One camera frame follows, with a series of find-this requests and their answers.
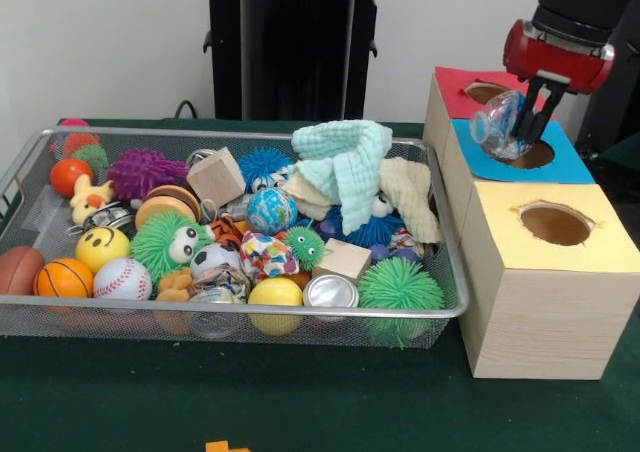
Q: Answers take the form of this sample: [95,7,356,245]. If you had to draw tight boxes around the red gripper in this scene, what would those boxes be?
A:
[502,19,616,139]

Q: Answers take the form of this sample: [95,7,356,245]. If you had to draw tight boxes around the clear plastic packet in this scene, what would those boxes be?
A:
[470,90,533,162]

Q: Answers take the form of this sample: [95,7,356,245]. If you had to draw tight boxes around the cream muslin cloth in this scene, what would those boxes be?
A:
[278,157,441,245]

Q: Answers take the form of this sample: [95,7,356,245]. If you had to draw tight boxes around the mint green cloth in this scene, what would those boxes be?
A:
[290,120,392,235]

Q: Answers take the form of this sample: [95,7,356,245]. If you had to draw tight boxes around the purple spiky toy with eyes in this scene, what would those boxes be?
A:
[106,149,189,203]

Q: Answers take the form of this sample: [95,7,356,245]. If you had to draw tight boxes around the green spiky ball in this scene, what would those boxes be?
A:
[357,257,446,348]
[130,210,214,283]

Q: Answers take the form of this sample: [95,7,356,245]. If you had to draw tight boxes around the black can with silver top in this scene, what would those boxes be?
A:
[84,204,137,237]

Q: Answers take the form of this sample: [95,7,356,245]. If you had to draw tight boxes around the yellow duck toy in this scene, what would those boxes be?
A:
[68,175,117,227]

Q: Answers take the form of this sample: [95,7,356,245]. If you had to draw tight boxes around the clear mesh bin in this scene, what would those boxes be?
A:
[0,127,469,350]

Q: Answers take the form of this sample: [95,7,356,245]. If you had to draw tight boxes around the wooden box with three holes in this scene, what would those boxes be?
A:
[421,67,640,380]

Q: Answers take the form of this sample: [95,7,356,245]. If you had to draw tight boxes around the plain wooden cube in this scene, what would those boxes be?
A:
[186,148,246,211]

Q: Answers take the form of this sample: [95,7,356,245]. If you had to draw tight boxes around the dark green tablecloth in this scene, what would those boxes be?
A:
[0,117,640,452]

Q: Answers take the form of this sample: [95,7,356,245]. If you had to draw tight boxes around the toy hamburger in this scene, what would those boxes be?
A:
[134,184,201,229]

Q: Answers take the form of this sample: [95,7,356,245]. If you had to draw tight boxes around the white baseball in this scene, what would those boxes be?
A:
[93,258,154,301]

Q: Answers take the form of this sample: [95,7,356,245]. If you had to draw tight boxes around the yellow smiley ball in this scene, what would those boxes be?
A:
[76,226,131,273]

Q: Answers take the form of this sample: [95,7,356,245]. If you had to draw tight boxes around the small orange basketball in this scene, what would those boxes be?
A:
[34,258,95,299]

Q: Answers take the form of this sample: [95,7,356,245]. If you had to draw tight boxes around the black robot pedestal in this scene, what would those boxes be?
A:
[193,0,402,123]

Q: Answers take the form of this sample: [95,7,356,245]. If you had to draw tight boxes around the black cable loop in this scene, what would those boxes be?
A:
[174,99,201,121]

